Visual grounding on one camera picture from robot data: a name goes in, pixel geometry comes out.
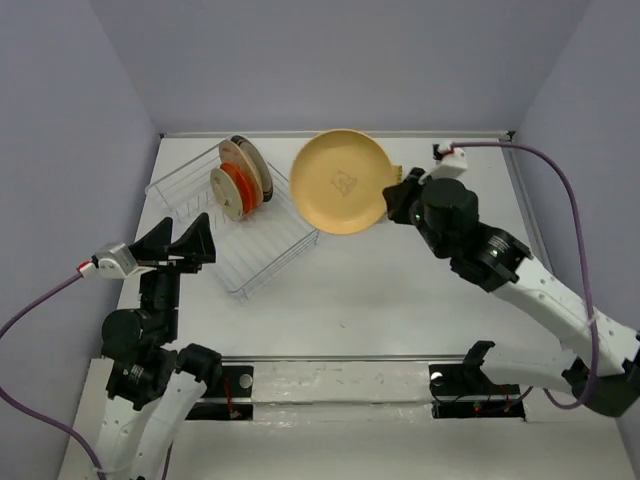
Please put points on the yellow bamboo-pattern square plate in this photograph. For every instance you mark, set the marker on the yellow bamboo-pattern square plate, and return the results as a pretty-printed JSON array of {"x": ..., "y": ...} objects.
[{"x": 398, "y": 172}]

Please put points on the large yellow round plate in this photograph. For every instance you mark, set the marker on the large yellow round plate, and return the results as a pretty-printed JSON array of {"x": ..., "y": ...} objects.
[{"x": 336, "y": 181}]

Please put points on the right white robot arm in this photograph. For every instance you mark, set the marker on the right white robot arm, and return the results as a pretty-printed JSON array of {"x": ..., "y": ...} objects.
[{"x": 598, "y": 363}]

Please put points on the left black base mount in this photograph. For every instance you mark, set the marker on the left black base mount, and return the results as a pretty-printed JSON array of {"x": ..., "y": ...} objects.
[{"x": 230, "y": 399}]

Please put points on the white plate green rim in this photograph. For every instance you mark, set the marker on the white plate green rim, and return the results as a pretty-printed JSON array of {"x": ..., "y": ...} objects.
[{"x": 250, "y": 149}]

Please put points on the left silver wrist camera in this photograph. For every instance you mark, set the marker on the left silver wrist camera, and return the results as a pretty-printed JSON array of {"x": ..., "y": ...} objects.
[{"x": 115, "y": 261}]

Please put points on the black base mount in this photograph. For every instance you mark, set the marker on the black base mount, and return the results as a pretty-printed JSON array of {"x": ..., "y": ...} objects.
[
  {"x": 459, "y": 392},
  {"x": 230, "y": 399}
]

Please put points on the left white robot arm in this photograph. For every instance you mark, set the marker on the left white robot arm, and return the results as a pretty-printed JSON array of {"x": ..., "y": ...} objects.
[{"x": 151, "y": 388}]

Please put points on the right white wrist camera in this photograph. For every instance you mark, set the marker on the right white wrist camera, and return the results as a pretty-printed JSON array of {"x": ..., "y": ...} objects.
[{"x": 450, "y": 161}]

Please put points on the small cream floral plate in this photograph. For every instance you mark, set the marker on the small cream floral plate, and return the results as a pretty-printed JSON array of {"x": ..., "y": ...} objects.
[{"x": 226, "y": 194}]

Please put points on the beige bird-pattern plate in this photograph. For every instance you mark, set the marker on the beige bird-pattern plate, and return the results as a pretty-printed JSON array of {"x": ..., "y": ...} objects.
[{"x": 230, "y": 152}]

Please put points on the white wire dish rack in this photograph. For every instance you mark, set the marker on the white wire dish rack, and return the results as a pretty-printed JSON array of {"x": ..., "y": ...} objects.
[{"x": 251, "y": 250}]

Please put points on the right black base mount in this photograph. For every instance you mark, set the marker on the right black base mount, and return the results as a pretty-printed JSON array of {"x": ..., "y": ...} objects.
[{"x": 459, "y": 392}]

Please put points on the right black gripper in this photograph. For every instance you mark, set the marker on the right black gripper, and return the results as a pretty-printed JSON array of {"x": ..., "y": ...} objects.
[{"x": 396, "y": 196}]

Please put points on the orange round plate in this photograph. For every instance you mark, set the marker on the orange round plate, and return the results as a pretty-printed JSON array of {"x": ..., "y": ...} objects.
[{"x": 244, "y": 186}]

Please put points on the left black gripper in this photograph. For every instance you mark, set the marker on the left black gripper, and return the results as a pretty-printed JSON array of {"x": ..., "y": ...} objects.
[{"x": 155, "y": 245}]

